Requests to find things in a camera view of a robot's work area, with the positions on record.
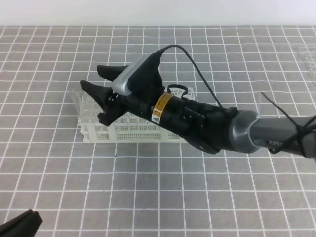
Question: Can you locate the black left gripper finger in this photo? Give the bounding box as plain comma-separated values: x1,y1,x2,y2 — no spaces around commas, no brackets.
0,209,43,237

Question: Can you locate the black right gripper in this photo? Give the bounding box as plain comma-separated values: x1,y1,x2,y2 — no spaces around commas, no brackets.
80,58,164,125

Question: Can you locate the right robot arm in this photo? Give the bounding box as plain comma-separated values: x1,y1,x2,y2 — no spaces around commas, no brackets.
80,55,316,158

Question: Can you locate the test tube in rack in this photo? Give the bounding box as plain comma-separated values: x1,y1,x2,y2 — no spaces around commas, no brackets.
71,90,87,115

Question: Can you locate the white test tube rack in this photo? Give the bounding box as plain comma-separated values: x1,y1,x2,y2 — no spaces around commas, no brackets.
78,93,184,143

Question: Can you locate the grey checked tablecloth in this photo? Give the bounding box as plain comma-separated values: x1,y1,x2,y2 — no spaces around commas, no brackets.
0,26,316,237

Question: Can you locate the clear test tube pile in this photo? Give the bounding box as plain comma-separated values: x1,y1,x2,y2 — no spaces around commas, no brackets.
296,46,316,77

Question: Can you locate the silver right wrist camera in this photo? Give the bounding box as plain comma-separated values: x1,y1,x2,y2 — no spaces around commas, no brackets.
112,54,150,96

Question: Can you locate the black right camera cable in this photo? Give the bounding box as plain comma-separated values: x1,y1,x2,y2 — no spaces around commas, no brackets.
152,45,225,108

